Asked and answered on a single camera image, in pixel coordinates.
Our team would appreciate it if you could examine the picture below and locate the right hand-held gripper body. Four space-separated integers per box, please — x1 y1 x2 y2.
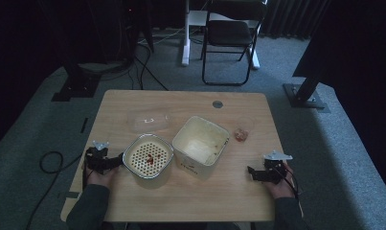
251 149 294 185

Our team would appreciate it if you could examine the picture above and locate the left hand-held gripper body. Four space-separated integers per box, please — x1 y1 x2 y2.
84 140 116 175

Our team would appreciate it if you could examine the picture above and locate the perforated strainer container with metal rim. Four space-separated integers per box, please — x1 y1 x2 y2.
122 133 175 180

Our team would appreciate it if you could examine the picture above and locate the person's right hand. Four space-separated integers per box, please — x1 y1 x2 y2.
266 162 298 199

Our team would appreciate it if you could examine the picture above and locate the person's left hand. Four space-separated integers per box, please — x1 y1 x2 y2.
85 164 121 190

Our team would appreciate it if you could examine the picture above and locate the clear plastic cup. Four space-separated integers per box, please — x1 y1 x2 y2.
233 116 256 143

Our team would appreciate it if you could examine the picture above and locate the clear plastic lid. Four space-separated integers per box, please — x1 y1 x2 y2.
126 108 172 133

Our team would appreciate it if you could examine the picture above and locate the white square bucket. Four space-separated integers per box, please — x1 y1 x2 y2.
171 115 231 182

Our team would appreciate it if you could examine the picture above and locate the black metal stand base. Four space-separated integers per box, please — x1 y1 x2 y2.
51 60 102 104
283 76 331 114

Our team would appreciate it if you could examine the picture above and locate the black folding chair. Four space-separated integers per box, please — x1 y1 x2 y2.
200 0 268 87

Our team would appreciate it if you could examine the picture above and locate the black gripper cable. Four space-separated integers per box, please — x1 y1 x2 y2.
272 163 301 201

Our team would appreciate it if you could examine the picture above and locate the black floor cable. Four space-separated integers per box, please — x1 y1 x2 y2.
129 41 170 92
25 150 86 230

